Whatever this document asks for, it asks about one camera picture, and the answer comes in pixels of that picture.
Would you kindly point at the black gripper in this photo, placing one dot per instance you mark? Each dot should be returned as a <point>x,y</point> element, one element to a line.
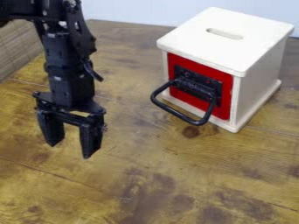
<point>68,103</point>

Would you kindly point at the black metal drawer handle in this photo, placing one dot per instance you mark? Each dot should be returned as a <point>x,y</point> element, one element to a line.
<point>184,84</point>

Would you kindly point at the red drawer front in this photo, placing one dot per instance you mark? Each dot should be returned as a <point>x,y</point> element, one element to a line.
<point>221,110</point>

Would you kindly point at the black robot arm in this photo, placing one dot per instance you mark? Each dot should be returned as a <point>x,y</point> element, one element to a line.
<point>68,43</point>

